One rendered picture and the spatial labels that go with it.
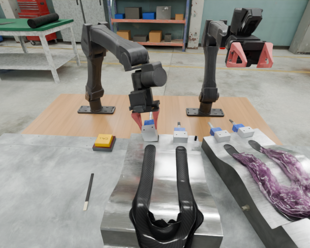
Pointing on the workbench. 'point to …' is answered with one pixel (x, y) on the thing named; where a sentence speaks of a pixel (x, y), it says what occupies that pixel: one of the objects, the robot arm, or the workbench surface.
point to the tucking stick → (88, 192)
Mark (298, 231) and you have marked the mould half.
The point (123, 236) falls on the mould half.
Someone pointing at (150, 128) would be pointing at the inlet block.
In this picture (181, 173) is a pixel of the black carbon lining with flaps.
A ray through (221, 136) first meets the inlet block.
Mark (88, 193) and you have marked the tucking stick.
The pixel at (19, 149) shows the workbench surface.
